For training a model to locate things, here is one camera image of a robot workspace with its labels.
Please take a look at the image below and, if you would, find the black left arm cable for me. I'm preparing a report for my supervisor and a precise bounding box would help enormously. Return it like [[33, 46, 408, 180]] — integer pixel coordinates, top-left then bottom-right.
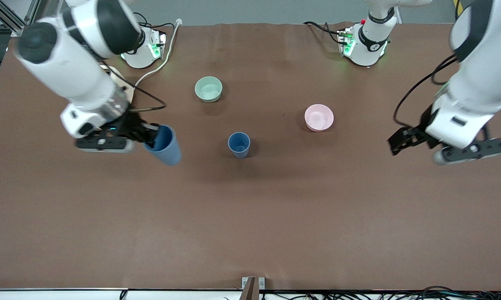
[[394, 53, 460, 128]]

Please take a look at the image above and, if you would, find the black left base cable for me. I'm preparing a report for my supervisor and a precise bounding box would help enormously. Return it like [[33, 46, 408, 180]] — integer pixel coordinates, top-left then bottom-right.
[[303, 21, 346, 45]]

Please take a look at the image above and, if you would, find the aluminium frame profile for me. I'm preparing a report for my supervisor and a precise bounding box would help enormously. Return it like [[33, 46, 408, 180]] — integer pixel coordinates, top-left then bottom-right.
[[0, 0, 42, 37]]

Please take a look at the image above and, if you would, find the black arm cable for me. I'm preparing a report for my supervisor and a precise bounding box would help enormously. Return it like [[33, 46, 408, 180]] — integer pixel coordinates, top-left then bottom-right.
[[100, 62, 167, 113], [394, 53, 460, 128]]

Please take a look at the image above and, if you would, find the black base cable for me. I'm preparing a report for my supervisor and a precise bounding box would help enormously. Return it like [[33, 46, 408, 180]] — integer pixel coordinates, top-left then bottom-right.
[[133, 12, 176, 30], [303, 21, 346, 45]]

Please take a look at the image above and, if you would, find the black right base cable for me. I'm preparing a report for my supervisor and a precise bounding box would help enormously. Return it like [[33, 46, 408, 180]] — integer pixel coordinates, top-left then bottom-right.
[[133, 12, 176, 30]]

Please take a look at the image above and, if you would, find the white toaster power cable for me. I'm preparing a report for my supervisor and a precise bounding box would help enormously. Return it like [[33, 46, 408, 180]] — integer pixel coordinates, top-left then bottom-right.
[[134, 18, 182, 87]]

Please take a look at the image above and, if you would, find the green bowl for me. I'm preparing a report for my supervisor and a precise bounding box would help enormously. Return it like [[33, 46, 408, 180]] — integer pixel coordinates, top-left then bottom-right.
[[194, 76, 223, 103]]

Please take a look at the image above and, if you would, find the metal table bracket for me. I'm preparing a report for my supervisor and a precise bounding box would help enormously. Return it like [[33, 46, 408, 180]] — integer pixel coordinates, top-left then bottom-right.
[[241, 277, 266, 300]]

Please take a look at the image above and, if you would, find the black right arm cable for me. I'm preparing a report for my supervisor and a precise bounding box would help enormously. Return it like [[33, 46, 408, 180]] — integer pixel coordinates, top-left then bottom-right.
[[100, 62, 167, 113]]

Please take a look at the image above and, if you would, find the black cable bundle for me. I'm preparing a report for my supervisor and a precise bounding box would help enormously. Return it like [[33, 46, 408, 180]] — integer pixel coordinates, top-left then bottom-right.
[[259, 286, 501, 300]]

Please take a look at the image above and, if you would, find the brown table mat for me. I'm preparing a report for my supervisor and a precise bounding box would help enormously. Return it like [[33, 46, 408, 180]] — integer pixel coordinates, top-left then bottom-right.
[[0, 22, 501, 291]]

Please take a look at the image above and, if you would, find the blue plastic cup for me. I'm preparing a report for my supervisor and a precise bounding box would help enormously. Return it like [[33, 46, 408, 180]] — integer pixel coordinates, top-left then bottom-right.
[[228, 132, 251, 159], [143, 124, 182, 166]]

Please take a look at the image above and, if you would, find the cream white toaster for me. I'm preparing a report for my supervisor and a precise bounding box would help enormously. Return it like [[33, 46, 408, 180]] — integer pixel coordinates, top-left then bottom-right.
[[100, 65, 135, 103]]

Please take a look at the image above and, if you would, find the pink bowl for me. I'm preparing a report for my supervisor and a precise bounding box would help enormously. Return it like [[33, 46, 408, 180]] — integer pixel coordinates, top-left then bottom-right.
[[304, 104, 334, 132]]

